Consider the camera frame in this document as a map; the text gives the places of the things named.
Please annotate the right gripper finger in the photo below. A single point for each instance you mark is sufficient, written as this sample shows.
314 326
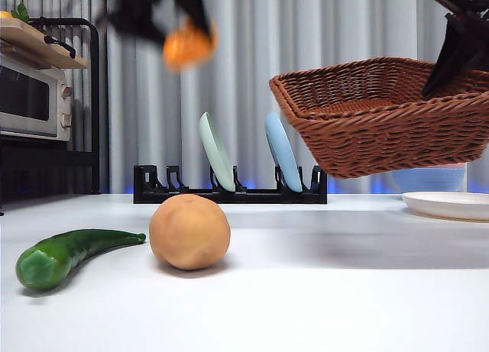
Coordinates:
451 54

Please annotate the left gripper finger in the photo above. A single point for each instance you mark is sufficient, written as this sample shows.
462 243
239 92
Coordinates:
149 29
198 8

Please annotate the yellow-orange corn cob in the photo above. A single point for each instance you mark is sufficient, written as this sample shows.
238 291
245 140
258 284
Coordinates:
187 48

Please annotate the brown wicker basket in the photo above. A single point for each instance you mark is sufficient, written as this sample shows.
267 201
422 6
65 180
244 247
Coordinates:
382 138

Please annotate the tan potato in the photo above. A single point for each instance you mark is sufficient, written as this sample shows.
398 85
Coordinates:
187 233

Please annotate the green cucumber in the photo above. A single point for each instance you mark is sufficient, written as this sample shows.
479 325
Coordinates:
57 258

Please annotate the black metal shelf rack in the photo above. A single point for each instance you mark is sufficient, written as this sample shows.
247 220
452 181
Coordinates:
94 100

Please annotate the grey curtain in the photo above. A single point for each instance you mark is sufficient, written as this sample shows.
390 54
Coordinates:
305 31

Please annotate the green leaves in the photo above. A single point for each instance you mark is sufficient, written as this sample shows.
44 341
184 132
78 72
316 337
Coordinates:
21 12

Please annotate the blue bowl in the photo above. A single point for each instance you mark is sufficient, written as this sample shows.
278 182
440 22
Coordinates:
428 182

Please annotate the pale green plate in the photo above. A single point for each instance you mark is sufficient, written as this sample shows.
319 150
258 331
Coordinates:
216 153

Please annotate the silver toaster oven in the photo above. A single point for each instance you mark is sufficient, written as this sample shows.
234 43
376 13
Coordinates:
23 96

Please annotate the orange fruit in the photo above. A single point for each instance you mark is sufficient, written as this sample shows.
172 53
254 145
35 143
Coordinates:
4 15

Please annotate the white plate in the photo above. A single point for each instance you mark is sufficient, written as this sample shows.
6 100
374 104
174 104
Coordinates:
451 205

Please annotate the pale blue plate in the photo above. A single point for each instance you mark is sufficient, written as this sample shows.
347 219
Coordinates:
282 157

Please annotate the black dish rack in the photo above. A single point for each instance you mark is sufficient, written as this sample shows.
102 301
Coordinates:
229 197

